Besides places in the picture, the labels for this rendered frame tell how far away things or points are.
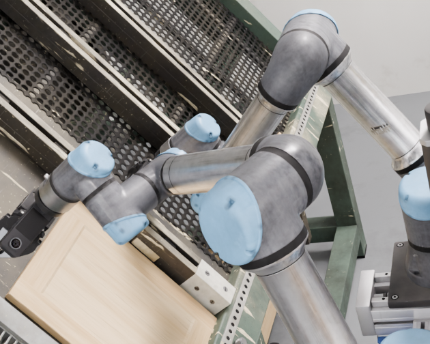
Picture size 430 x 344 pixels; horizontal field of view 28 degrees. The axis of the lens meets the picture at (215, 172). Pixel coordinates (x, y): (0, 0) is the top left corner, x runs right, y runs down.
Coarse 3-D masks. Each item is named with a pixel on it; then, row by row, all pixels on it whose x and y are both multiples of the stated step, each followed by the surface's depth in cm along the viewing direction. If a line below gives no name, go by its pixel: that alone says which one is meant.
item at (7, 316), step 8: (0, 296) 178; (0, 304) 177; (8, 304) 179; (0, 312) 176; (8, 312) 178; (16, 312) 179; (0, 320) 175; (8, 320) 176; (16, 320) 178; (24, 320) 179; (8, 328) 176; (16, 328) 177; (24, 328) 178; (32, 328) 179; (16, 336) 176; (24, 336) 177; (32, 336) 178; (40, 336) 180; (48, 336) 181
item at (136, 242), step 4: (132, 240) 219; (136, 240) 218; (140, 240) 218; (136, 244) 219; (140, 244) 219; (144, 244) 218; (140, 248) 220; (144, 248) 219; (148, 248) 219; (144, 252) 220; (148, 252) 219; (152, 252) 219; (148, 256) 220; (152, 256) 220; (156, 256) 220; (152, 260) 221
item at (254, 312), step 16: (304, 96) 320; (320, 96) 329; (320, 112) 322; (288, 128) 304; (304, 128) 306; (320, 128) 314; (240, 272) 235; (256, 288) 236; (256, 304) 232; (224, 320) 220; (240, 320) 224; (256, 320) 228; (240, 336) 220; (256, 336) 225
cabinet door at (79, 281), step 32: (64, 224) 205; (96, 224) 213; (64, 256) 200; (96, 256) 207; (128, 256) 214; (32, 288) 188; (64, 288) 194; (96, 288) 201; (128, 288) 208; (160, 288) 215; (64, 320) 189; (96, 320) 196; (128, 320) 202; (160, 320) 209; (192, 320) 217
